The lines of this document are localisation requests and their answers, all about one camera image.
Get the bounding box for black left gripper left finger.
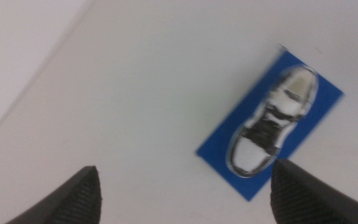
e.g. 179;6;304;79
4;165;103;224

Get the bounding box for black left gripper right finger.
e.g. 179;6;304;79
269;158;358;224

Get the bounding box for black and white shoe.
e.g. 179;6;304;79
225;63;319;179

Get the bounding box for blue rectangular mat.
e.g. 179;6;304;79
195;49;345;202

